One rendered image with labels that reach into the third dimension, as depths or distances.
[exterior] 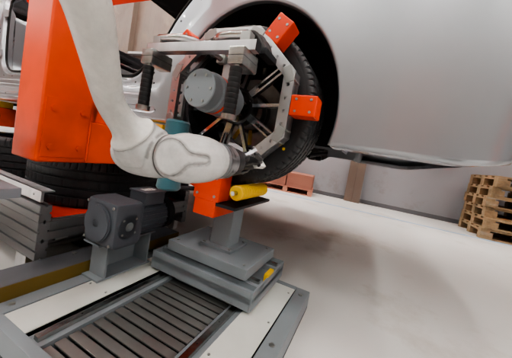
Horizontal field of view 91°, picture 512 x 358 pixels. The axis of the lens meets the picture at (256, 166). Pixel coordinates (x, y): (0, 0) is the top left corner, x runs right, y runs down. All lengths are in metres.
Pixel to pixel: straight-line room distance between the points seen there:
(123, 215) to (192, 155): 0.60
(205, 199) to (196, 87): 0.41
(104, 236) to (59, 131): 0.40
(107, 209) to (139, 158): 0.49
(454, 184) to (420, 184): 0.54
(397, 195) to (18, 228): 5.42
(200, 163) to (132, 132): 0.17
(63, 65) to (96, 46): 0.65
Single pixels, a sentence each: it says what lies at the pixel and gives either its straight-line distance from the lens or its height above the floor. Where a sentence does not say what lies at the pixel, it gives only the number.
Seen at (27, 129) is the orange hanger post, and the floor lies 0.62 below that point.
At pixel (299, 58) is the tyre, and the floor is 1.04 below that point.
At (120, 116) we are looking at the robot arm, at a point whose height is 0.70.
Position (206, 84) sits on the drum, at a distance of 0.86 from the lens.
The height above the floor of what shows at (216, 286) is 0.14.
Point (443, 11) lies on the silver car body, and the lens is 1.10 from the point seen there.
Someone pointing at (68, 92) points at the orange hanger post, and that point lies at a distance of 1.11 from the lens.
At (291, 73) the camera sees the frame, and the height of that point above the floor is 0.95.
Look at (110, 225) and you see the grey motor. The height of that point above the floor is 0.33.
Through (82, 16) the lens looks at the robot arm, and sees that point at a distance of 0.43.
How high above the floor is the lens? 0.67
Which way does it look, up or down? 3 degrees down
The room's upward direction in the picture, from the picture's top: 10 degrees clockwise
